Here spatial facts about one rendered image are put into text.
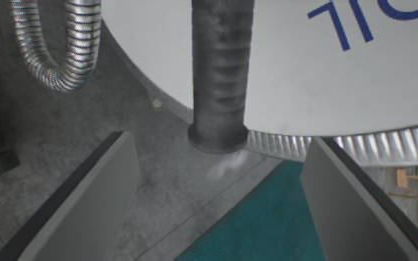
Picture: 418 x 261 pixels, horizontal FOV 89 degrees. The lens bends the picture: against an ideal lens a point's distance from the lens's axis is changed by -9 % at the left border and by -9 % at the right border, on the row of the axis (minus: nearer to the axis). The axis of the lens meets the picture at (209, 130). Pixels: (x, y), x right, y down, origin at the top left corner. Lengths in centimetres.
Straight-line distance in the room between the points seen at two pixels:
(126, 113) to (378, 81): 86
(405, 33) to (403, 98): 6
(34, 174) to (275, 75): 81
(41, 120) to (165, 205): 59
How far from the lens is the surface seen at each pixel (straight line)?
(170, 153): 105
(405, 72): 27
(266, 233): 161
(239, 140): 15
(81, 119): 94
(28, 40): 23
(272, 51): 32
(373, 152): 31
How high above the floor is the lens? 92
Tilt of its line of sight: 52 degrees down
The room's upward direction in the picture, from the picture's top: 89 degrees clockwise
